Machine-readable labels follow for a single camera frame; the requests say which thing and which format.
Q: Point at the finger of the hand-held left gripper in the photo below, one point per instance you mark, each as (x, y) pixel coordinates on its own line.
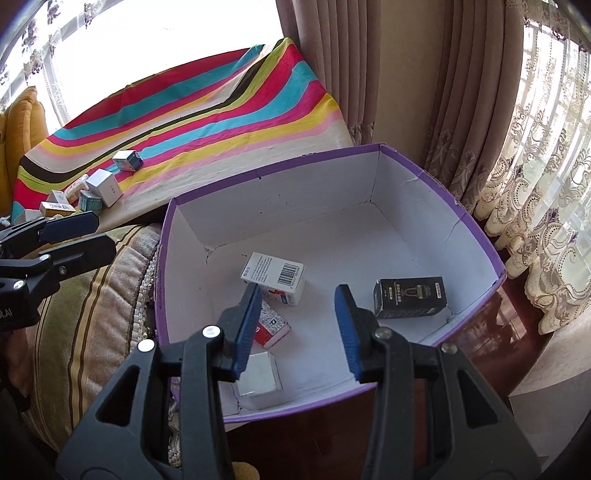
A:
(78, 254)
(69, 224)

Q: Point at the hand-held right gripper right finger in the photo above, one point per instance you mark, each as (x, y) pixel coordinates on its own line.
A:
(348, 332)

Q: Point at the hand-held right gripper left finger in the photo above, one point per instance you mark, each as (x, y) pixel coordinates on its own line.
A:
(244, 327)

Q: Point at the yellow orange box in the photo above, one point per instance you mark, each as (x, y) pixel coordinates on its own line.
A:
(57, 209)

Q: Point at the purple cardboard box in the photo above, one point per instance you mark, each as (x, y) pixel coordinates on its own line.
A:
(300, 217)

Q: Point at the small white labelled box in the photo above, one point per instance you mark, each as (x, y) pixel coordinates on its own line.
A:
(57, 197)

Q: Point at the red white small box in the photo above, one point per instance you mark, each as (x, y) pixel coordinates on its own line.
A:
(274, 328)

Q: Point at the silver white box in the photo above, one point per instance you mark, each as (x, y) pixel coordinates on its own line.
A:
(261, 374)

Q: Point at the teal white box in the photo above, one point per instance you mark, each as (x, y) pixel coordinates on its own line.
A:
(21, 213)

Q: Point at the plain white box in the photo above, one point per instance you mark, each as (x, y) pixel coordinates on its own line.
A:
(104, 187)

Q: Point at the white barcode box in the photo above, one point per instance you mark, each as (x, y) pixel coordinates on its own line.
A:
(277, 272)

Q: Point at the striped beige green towel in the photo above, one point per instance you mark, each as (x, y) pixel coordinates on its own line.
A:
(92, 323)

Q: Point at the black box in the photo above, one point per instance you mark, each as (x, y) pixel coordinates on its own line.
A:
(411, 297)

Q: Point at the blue white small box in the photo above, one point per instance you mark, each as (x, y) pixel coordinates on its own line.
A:
(127, 160)

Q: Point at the yellow cushion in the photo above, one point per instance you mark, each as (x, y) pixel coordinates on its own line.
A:
(23, 138)

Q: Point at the striped colourful cloth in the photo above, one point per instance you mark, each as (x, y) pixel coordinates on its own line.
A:
(207, 115)

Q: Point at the embroidered lace curtain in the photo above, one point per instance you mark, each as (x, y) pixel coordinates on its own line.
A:
(27, 37)
(545, 194)

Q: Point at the brown curtain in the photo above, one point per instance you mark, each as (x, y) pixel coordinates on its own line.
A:
(471, 101)
(341, 60)

